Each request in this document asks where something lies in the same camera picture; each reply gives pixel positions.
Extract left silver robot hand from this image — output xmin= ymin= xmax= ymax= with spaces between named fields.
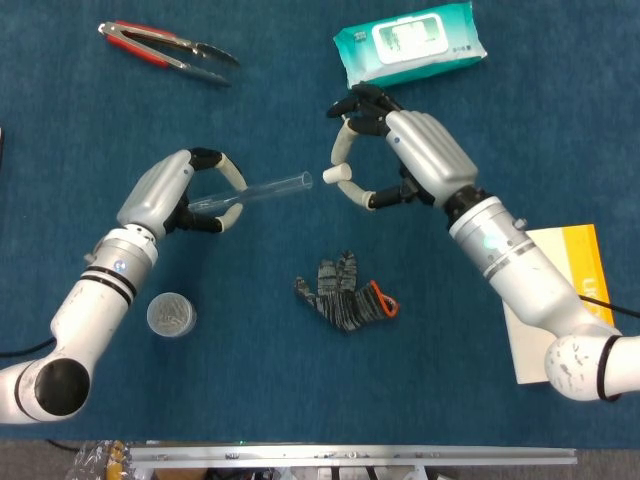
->
xmin=116 ymin=147 xmax=249 ymax=239

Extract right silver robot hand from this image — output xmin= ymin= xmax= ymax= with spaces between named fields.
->
xmin=323 ymin=83 xmax=479 ymax=212

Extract small white cap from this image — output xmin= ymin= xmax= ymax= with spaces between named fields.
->
xmin=322 ymin=163 xmax=353 ymax=185

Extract clear glass test tube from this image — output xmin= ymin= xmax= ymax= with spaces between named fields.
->
xmin=188 ymin=171 xmax=315 ymax=211

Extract teal wet wipes pack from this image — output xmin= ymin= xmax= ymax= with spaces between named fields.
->
xmin=332 ymin=0 xmax=489 ymax=95

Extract clear round jar of clips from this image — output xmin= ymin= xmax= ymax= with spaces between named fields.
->
xmin=146 ymin=291 xmax=198 ymax=339

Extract white and orange Lexicon book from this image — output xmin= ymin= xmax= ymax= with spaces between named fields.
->
xmin=502 ymin=223 xmax=616 ymax=386

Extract grey knit work glove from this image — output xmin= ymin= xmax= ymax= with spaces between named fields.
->
xmin=293 ymin=249 xmax=401 ymax=335

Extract blue table cloth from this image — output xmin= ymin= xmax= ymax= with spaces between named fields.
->
xmin=0 ymin=0 xmax=640 ymax=449

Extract crinkled clear plastic bag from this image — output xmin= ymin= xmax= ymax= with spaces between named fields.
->
xmin=64 ymin=439 xmax=132 ymax=480

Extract metal tongs with red handle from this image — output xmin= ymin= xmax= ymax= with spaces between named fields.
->
xmin=97 ymin=20 xmax=241 ymax=88

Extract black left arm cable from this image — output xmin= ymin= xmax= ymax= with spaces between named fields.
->
xmin=0 ymin=337 xmax=57 ymax=359

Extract aluminium frame rail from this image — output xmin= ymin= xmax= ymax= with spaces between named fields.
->
xmin=128 ymin=442 xmax=579 ymax=471

